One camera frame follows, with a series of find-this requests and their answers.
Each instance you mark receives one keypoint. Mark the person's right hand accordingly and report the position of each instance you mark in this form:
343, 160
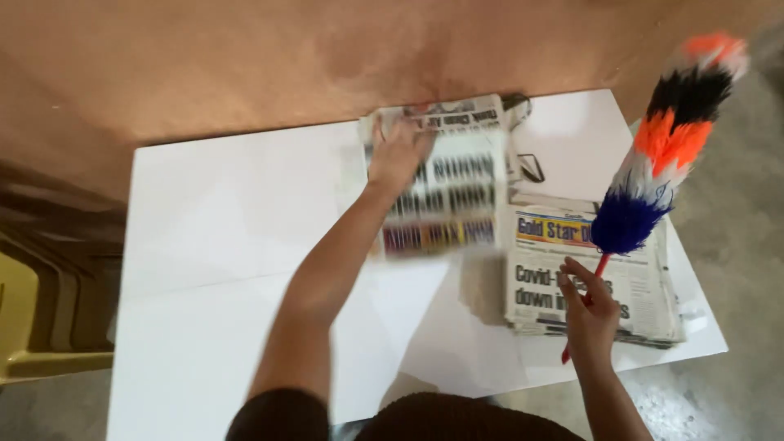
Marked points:
591, 318

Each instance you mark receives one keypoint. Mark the person's left hand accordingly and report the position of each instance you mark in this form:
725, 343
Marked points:
395, 156

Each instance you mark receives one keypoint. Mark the person's left fingers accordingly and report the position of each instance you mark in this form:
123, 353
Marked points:
398, 132

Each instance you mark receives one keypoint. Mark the newspaper with colour pictures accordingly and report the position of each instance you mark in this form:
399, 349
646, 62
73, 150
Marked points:
450, 184

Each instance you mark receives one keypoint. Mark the multicoloured feather duster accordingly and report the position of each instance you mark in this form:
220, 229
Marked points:
658, 153

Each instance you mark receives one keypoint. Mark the black eyeglasses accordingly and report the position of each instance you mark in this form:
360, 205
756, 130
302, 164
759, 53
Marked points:
530, 166

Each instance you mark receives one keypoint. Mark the stack of folded newspapers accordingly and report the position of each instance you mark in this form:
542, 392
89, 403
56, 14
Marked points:
588, 275

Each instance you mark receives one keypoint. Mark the person's dark knitted top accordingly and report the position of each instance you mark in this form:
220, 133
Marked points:
392, 419

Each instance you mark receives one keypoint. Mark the stack of plastic chairs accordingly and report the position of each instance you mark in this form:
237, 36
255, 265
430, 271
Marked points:
55, 282

